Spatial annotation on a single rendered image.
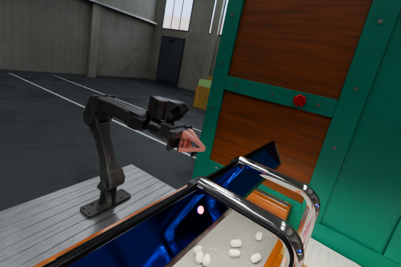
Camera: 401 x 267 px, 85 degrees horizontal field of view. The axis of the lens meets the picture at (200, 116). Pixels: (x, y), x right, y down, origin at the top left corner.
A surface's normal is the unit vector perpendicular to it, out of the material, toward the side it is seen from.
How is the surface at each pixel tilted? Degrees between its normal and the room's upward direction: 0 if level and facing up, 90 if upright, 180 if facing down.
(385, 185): 90
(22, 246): 0
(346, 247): 90
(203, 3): 90
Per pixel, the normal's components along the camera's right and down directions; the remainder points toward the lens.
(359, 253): -0.58, 0.08
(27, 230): 0.19, -0.95
